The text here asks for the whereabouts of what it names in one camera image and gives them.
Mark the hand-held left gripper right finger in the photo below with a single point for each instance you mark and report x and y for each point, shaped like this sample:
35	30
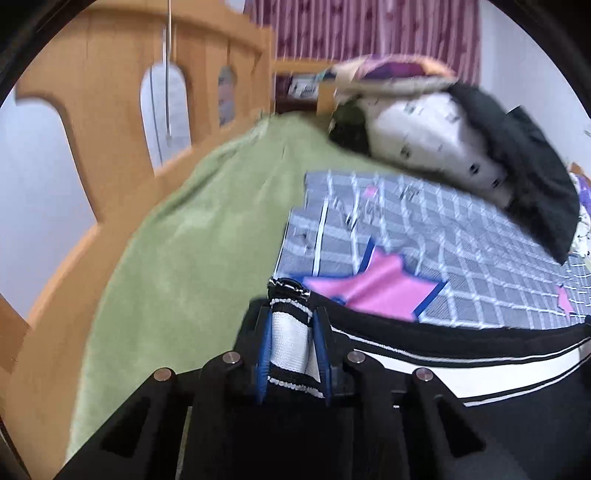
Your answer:
323	355

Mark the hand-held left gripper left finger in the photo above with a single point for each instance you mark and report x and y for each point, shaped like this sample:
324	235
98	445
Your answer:
263	355

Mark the black pants white waistband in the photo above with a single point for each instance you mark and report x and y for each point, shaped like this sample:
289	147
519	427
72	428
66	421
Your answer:
415	344

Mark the green blanket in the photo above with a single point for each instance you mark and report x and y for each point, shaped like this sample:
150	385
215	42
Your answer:
184	230

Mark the grey checkered star bed sheet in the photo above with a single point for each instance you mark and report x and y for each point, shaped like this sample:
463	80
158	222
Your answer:
461	230

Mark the dark cloth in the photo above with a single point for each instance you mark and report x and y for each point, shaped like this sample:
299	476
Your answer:
351	124

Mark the white printed pillow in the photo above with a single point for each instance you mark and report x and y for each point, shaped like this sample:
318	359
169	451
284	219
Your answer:
425	134

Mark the black garment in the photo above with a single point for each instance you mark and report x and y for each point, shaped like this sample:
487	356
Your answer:
531	161

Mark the wooden shelf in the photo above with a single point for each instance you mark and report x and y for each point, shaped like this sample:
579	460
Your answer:
295	69

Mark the white purple printed quilt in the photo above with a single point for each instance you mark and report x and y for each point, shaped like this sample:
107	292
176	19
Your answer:
581	221

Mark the purple orange cushion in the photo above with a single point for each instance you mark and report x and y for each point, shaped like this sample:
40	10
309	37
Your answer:
397	69

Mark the wooden bed headboard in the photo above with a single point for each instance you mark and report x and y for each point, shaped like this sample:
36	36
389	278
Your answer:
92	92

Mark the red striped curtain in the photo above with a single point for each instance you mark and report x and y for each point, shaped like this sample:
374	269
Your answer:
346	27

